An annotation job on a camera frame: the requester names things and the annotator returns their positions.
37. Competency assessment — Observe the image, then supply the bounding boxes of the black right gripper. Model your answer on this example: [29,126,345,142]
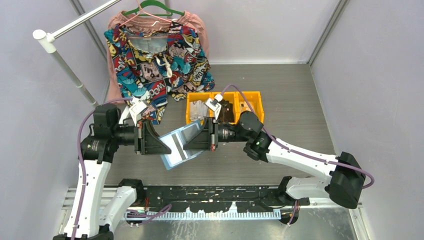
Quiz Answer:
[183,117,250,152]

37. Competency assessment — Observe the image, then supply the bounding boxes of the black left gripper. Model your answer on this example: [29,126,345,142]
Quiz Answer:
[112,117,173,154]

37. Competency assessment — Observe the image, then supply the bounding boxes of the grey credit card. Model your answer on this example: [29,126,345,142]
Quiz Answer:
[181,124,199,142]

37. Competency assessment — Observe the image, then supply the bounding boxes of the blue leather card holder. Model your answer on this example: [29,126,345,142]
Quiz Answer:
[159,120,204,170]

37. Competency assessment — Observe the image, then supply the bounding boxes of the white magnetic stripe card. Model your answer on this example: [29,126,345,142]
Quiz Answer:
[160,133,197,170]

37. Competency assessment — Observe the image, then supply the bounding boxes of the yellow three-compartment bin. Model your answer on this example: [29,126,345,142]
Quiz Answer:
[185,91,265,124]

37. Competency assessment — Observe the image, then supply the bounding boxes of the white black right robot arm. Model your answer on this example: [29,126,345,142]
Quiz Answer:
[183,111,366,209]

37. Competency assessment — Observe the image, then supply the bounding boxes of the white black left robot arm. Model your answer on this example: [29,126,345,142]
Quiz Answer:
[54,103,172,240]

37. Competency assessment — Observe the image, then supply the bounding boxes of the silver cards stack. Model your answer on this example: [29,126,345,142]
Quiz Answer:
[189,100,209,122]

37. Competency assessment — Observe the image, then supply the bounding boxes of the black cards stack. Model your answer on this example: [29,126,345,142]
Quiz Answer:
[218,99,235,123]

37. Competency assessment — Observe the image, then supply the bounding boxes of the orange cards stack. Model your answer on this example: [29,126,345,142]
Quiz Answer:
[239,101,256,113]

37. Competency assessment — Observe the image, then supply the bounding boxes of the colourful comic print shorts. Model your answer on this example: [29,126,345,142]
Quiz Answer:
[104,21,215,125]

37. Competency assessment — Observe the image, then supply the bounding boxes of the green clothes hanger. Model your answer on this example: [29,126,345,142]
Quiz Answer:
[123,0,185,17]

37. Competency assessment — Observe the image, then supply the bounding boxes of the pink clothes hanger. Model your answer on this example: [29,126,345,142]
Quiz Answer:
[119,0,172,27]

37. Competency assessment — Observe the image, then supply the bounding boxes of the white metal clothes rack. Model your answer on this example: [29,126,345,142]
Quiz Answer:
[32,0,119,108]

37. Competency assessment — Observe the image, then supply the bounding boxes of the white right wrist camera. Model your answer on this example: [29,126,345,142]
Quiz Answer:
[204,93,223,120]

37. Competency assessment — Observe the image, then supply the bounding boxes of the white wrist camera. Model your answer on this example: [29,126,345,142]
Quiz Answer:
[204,93,223,120]
[128,97,149,125]

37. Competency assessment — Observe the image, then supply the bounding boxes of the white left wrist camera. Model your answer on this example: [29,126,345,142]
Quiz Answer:
[128,97,149,125]

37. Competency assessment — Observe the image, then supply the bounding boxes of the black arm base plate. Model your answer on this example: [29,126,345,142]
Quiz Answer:
[131,185,295,213]

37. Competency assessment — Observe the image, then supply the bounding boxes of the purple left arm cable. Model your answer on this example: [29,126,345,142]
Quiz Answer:
[70,96,173,240]

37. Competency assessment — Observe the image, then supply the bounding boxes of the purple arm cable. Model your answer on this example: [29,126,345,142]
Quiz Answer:
[70,96,173,240]
[220,83,375,227]

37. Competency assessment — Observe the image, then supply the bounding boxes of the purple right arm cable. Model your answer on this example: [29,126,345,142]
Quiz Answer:
[220,83,375,227]

